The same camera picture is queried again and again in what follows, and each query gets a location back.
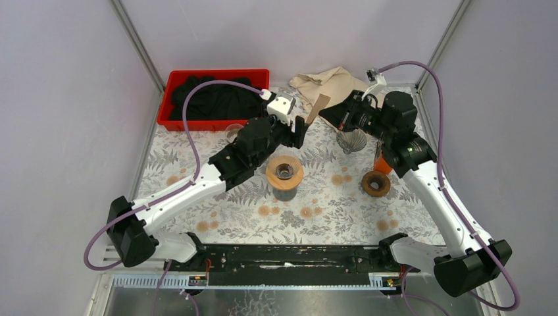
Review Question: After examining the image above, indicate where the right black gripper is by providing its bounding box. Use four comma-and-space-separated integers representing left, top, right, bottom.
318, 90, 393, 143

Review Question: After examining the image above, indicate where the clear glass dripper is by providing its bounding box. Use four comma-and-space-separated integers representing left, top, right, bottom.
270, 155, 302, 180

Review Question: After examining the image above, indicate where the brown paper coffee filter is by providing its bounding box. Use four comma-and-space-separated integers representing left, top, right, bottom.
305, 94, 330, 126

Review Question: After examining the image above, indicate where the light wooden ring holder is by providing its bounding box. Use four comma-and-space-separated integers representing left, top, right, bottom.
265, 155, 304, 191

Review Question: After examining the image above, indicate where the orange coffee filter box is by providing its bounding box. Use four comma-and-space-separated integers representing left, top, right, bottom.
373, 140, 393, 174

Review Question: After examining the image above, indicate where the glass coffee carafe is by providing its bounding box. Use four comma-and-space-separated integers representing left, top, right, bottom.
272, 186, 297, 201

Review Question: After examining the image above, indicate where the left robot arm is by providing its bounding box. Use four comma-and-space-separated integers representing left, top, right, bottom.
107, 115, 309, 271

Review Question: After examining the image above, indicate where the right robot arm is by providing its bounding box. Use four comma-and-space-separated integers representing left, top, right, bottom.
319, 90, 512, 298

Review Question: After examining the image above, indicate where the grey ribbed glass dripper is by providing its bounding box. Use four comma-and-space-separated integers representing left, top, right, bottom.
336, 129, 367, 155

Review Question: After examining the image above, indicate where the beige cloth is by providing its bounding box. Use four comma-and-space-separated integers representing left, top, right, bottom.
289, 66, 370, 113

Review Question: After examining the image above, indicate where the small glass beaker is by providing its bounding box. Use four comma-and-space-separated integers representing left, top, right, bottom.
225, 124, 244, 144

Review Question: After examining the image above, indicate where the red plastic bin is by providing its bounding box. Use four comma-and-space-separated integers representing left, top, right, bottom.
157, 68, 270, 131

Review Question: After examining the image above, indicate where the floral patterned table mat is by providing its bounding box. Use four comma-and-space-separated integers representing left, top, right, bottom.
163, 119, 444, 246

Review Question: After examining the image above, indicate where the black cloth in bin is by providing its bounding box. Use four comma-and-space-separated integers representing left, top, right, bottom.
169, 76, 263, 121

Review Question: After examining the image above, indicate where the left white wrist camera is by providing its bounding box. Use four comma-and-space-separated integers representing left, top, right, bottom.
261, 89, 295, 126

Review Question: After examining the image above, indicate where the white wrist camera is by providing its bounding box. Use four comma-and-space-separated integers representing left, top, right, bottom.
261, 89, 295, 126
361, 68, 387, 100

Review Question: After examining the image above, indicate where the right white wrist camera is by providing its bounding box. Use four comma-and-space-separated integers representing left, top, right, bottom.
361, 68, 387, 100

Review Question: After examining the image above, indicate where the dark wooden ring holder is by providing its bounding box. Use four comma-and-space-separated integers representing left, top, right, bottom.
361, 171, 391, 198

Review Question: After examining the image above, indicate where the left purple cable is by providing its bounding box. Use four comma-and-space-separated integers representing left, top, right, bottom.
83, 80, 265, 316

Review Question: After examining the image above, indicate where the purple cable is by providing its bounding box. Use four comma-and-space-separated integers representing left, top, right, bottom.
83, 80, 265, 316
378, 61, 521, 316

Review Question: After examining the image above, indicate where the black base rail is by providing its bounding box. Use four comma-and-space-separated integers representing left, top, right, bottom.
168, 244, 403, 290

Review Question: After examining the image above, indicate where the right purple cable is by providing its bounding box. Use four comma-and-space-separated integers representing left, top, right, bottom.
378, 61, 521, 316

